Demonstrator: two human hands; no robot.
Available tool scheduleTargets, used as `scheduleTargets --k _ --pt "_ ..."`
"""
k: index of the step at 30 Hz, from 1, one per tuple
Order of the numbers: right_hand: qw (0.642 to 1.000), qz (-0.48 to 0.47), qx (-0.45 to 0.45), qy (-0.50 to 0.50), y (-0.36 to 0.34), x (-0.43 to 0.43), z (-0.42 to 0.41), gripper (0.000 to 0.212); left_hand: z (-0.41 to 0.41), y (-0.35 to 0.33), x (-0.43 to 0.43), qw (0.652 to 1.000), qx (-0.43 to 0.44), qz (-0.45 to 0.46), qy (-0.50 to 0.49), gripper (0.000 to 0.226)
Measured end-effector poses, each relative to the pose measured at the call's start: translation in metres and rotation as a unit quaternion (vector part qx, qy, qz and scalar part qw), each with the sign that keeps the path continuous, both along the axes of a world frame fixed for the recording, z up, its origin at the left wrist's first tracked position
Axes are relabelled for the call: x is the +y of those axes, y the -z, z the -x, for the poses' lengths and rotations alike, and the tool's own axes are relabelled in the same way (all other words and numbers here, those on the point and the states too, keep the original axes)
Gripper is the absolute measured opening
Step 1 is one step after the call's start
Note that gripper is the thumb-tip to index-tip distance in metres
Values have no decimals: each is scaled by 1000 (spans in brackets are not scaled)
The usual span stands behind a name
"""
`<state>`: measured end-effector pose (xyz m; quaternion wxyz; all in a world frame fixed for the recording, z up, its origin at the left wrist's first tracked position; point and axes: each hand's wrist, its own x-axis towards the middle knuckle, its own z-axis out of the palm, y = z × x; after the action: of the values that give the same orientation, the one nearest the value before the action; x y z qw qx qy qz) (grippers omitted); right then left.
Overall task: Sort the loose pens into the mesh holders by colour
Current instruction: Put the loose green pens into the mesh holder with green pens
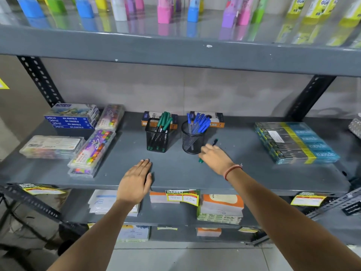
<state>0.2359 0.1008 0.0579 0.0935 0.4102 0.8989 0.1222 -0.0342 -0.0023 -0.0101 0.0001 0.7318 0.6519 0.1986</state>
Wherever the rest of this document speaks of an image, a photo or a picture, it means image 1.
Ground person's left hand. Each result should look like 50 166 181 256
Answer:
116 159 153 206

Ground person's right hand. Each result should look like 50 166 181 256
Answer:
198 143 243 181

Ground green ballpoint pen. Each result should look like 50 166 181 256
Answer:
199 139 219 163

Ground person's right forearm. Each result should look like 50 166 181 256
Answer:
226 167 361 271

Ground person's left forearm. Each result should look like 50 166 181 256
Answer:
47 198 141 271

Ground round black mesh pen holder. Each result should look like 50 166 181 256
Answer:
181 121 206 155

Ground thin white and orange notepad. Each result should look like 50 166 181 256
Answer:
149 191 181 204

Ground bunch of blue pens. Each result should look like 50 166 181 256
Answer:
186 112 212 151

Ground orange and white pen box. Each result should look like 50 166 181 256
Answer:
141 111 178 130
189 111 225 128

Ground yellow shelf price tag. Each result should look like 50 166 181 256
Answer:
16 183 67 196
290 191 327 207
165 189 200 207

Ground square black mesh pen holder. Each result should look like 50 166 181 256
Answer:
145 118 170 153

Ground stack of white paper pads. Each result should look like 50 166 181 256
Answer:
88 190 140 217

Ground bunch of green pens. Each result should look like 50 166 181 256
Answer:
147 111 173 151

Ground white notebook with blue print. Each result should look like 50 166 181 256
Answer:
116 225 151 243

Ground stack of orange white notepads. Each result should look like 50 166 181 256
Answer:
196 194 245 225

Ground large purple sketch pen pack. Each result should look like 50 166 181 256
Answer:
67 129 116 178

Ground small purple sketch pen pack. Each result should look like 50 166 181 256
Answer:
95 104 125 131

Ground small orange notepad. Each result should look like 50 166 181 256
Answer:
196 228 222 238

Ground stack of teal pen packs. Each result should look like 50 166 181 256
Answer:
253 122 341 165

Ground blue oil pastel box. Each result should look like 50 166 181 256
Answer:
51 113 100 127
53 116 100 130
44 103 98 120
49 110 99 124

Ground grey metal shelving rack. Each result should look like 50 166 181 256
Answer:
0 3 361 246

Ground row of pastel colourful bottles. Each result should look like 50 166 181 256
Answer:
15 0 269 28

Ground silver mesh container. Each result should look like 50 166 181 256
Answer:
348 112 361 139

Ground row of yellow glue bottles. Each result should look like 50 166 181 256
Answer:
285 0 361 28

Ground red thread bracelet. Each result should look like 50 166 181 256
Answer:
223 164 243 181

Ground black cables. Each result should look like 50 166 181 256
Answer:
0 192 61 253

